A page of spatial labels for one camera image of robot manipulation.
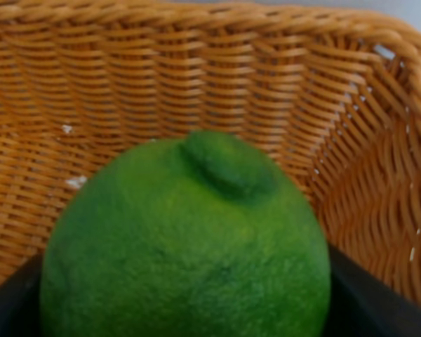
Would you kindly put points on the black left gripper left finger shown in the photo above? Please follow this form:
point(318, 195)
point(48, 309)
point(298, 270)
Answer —
point(19, 301)

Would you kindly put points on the green lemon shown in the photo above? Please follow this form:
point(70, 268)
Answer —
point(199, 236)

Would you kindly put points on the woven wicker basket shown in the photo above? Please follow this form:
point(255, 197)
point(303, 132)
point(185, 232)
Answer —
point(332, 95)

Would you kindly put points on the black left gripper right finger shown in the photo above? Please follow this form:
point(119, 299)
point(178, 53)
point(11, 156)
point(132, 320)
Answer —
point(361, 305)

